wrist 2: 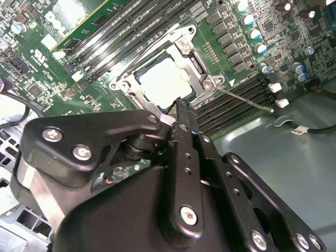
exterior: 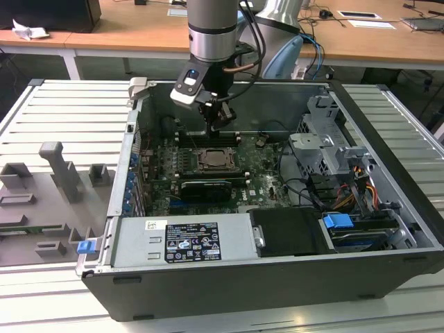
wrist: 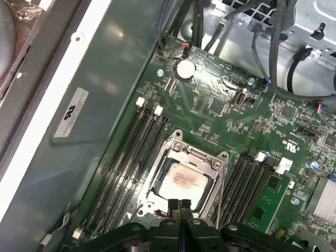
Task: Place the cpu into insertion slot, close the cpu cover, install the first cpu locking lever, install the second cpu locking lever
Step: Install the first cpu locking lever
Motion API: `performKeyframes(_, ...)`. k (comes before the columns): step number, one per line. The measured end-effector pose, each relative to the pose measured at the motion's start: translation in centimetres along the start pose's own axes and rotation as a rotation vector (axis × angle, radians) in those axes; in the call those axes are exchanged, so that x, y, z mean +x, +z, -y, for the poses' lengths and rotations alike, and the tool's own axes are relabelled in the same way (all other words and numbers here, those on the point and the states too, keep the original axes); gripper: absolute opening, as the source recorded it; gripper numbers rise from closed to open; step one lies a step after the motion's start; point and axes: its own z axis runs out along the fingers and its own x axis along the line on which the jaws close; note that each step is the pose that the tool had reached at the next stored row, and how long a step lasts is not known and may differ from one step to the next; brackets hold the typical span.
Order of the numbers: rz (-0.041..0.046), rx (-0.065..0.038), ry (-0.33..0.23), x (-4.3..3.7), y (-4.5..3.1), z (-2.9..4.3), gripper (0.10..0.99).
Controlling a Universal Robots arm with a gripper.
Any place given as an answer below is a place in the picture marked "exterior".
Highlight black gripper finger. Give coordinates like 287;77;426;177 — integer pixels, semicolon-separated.
213;105;237;132
200;100;219;133

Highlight thin metal locking lever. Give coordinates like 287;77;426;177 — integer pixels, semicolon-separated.
187;130;201;152
203;165;244;173

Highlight square cpu chip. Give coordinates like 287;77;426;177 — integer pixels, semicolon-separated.
204;149;228;166

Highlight metal cpu socket cover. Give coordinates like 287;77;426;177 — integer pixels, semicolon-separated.
196;147;237;169

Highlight black cpu socket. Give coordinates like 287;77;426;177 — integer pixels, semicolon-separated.
196;146;243;173

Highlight black ram stick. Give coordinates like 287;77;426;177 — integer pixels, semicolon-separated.
178;169;251;180

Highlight pale blue teach pendant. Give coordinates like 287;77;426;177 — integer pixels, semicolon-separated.
262;34;306;80

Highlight black graphics card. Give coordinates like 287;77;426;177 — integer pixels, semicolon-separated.
180;179;232;204

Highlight grey plastic case latch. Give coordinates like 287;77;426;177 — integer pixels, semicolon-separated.
128;76;150;101

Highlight green motherboard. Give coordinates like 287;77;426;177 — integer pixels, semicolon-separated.
138;133;296;214

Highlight silver metal drive cage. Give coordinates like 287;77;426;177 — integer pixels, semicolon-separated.
287;95;379;181

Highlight long wooden desk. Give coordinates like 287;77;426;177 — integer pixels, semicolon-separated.
64;0;444;72

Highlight grey power supply unit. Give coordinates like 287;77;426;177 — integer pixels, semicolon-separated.
112;213;259;268

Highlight hard disk in blue carrier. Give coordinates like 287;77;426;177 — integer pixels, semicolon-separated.
321;213;398;253

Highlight black open pc case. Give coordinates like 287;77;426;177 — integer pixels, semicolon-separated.
75;76;444;322

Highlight black computer box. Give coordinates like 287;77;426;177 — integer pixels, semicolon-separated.
0;0;102;34

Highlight short wooden desk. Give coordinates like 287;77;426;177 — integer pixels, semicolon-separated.
0;29;83;80

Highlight grey parts rack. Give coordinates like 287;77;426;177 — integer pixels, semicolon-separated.
0;141;117;268

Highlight crumpled white paper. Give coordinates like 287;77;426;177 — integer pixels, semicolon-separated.
12;19;50;42

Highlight grey flat laptop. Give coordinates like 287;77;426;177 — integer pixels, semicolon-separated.
400;15;444;34

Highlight green ram stick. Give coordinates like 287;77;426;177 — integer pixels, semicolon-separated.
0;225;60;237

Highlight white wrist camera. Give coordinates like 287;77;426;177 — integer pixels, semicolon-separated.
169;67;209;105

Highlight black camera cable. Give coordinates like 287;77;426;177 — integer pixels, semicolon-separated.
214;0;267;102

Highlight blue cable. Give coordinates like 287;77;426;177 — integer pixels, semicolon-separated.
304;33;325;83

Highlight black looped wire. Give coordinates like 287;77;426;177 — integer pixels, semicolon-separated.
280;177;325;211

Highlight yellow orange wire bundle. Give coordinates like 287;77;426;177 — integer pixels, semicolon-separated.
334;183;379;209

